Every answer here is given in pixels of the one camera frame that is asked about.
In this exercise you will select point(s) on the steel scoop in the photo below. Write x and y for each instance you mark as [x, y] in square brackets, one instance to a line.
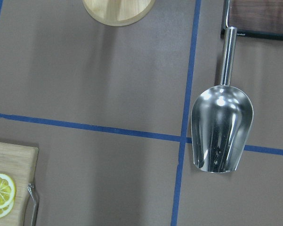
[221, 119]

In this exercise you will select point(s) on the wooden mug tree stand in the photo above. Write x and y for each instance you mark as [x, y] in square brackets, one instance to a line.
[118, 12]

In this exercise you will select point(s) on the bamboo cutting board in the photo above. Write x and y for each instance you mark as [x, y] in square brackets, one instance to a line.
[17, 186]

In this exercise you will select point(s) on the hidden lemon slice underneath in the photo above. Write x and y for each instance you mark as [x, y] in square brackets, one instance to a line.
[6, 210]

